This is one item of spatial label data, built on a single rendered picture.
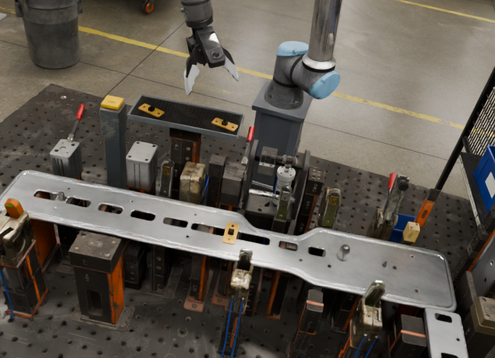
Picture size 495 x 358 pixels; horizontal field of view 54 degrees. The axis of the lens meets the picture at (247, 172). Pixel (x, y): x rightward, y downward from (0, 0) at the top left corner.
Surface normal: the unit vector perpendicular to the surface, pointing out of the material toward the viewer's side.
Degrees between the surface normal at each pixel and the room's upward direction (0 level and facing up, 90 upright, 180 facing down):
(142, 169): 90
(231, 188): 90
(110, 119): 90
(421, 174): 0
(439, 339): 0
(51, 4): 92
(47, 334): 0
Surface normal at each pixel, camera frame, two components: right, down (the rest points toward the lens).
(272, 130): -0.29, 0.59
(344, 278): 0.12, -0.76
